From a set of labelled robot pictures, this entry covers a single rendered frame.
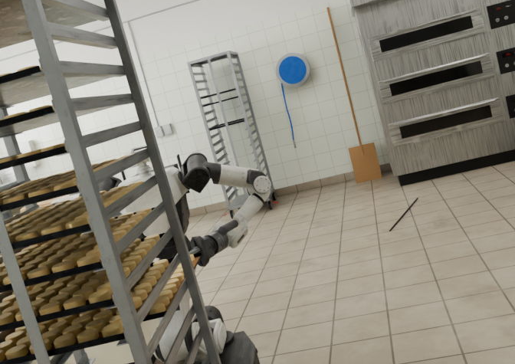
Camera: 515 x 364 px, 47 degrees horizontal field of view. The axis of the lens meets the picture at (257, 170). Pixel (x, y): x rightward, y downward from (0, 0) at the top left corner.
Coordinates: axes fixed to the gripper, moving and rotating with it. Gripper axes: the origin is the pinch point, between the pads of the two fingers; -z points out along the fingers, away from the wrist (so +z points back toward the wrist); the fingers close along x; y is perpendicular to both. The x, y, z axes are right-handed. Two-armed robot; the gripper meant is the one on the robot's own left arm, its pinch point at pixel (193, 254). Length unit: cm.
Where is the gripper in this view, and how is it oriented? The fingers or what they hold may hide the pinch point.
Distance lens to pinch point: 237.4
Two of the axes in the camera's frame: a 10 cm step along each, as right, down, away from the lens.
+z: 5.4, -2.5, 8.0
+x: -2.5, -9.6, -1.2
